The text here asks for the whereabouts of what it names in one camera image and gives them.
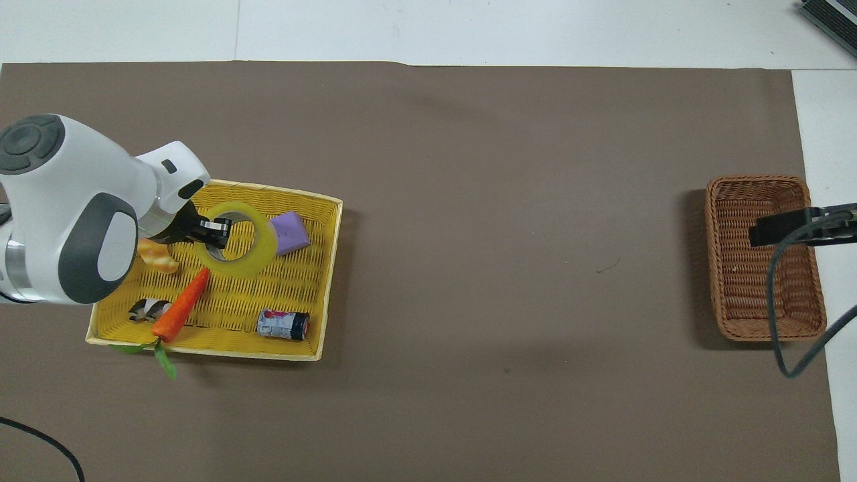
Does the purple block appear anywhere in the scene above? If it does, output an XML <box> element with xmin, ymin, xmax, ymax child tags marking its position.
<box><xmin>269</xmin><ymin>212</ymin><xmax>313</xmax><ymax>257</ymax></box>

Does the yellow tape roll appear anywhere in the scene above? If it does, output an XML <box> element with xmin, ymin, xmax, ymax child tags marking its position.
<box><xmin>193</xmin><ymin>201</ymin><xmax>277</xmax><ymax>279</ymax></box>

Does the black cable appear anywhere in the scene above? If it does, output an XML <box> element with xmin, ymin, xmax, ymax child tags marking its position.
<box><xmin>0</xmin><ymin>416</ymin><xmax>86</xmax><ymax>482</ymax></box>
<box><xmin>766</xmin><ymin>226</ymin><xmax>857</xmax><ymax>380</ymax></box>

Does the black and white toy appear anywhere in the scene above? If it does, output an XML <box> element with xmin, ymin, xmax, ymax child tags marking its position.
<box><xmin>128</xmin><ymin>298</ymin><xmax>173</xmax><ymax>325</ymax></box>

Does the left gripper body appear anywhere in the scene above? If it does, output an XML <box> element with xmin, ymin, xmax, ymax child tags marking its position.
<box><xmin>147</xmin><ymin>204</ymin><xmax>201</xmax><ymax>244</ymax></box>

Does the small labelled can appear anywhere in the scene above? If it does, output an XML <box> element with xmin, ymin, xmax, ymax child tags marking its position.
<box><xmin>256</xmin><ymin>308</ymin><xmax>311</xmax><ymax>343</ymax></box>

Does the yellow woven basket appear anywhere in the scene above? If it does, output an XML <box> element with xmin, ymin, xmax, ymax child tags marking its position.
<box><xmin>86</xmin><ymin>179</ymin><xmax>344</xmax><ymax>363</ymax></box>

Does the brown wicker basket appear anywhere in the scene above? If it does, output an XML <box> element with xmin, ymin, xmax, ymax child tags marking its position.
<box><xmin>704</xmin><ymin>175</ymin><xmax>828</xmax><ymax>343</ymax></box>

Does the toy bread piece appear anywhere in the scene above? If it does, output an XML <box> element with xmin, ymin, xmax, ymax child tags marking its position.
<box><xmin>137</xmin><ymin>238</ymin><xmax>181</xmax><ymax>276</ymax></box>

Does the orange toy carrot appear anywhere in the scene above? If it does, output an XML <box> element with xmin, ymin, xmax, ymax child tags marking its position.
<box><xmin>108</xmin><ymin>267</ymin><xmax>211</xmax><ymax>381</ymax></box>

